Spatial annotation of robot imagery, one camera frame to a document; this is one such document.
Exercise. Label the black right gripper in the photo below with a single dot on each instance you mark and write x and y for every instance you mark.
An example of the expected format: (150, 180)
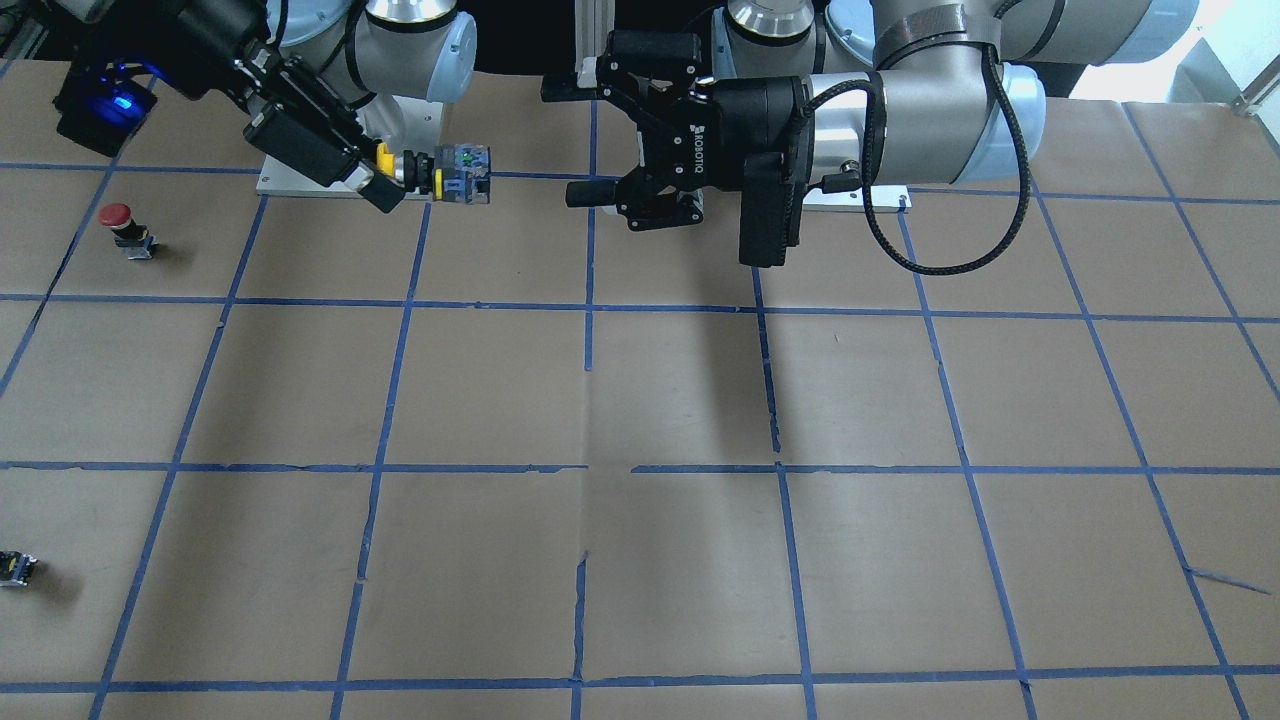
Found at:
(228, 42)

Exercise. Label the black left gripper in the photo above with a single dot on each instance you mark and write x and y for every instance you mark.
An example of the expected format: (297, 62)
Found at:
(748, 122)

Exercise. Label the yellow push button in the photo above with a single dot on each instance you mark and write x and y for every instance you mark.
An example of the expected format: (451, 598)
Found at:
(458, 173)

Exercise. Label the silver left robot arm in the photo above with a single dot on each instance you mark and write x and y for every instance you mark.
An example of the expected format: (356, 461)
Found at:
(932, 92)

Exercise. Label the red push button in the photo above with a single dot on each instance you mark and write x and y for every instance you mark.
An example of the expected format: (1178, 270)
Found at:
(133, 239)

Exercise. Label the small black electronic module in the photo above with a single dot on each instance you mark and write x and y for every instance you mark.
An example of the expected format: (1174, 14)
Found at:
(17, 568)

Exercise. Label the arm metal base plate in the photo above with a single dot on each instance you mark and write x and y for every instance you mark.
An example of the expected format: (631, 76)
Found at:
(886, 199)
(336, 158)

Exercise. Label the aluminium frame post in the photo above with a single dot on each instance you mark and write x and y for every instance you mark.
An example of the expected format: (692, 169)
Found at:
(593, 20)

